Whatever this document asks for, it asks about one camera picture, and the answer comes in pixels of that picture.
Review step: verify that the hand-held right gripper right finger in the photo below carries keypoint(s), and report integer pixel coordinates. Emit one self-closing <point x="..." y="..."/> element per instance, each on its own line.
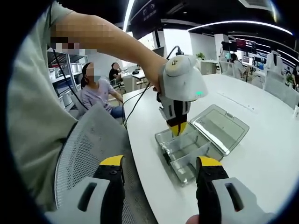
<point x="208" y="186"/>

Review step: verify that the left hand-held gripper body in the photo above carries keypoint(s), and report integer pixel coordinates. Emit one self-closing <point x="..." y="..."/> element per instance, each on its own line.
<point x="182" y="79"/>

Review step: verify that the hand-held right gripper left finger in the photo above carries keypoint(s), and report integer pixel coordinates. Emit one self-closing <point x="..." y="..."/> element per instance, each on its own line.
<point x="112" y="186"/>

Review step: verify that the clear grey guide fixture box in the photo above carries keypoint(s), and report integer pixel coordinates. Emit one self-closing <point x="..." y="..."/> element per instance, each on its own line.
<point x="222" y="128"/>

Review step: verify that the person's left hand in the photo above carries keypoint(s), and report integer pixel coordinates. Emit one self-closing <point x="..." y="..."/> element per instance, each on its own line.
<point x="154" y="72"/>

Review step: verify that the person's right hand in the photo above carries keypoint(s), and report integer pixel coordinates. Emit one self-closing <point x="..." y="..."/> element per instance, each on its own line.
<point x="194" y="219"/>

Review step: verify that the small green potted plant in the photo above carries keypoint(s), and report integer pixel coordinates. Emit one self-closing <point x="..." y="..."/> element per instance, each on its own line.
<point x="201" y="56"/>

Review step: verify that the white mesh office chair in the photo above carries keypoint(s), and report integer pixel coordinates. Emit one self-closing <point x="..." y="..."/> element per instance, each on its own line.
<point x="93" y="140"/>

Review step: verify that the black hanging ceiling panel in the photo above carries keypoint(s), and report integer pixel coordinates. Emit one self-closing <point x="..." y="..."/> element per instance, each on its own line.
<point x="147" y="18"/>

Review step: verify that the curved ceiling light strip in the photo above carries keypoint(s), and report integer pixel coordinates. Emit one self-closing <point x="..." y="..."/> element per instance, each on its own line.
<point x="238" y="22"/>

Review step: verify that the white draped figure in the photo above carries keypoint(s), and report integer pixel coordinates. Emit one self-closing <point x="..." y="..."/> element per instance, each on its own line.
<point x="274" y="60"/>

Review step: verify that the metal storage rack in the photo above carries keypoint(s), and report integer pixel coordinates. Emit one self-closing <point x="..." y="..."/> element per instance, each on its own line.
<point x="74" y="70"/>

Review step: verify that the person's torso in grey shirt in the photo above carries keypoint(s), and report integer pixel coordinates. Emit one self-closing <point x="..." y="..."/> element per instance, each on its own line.
<point x="35" y="116"/>

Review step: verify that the dark red wall screen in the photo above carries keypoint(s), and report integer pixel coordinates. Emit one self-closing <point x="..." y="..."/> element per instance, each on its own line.
<point x="245" y="45"/>

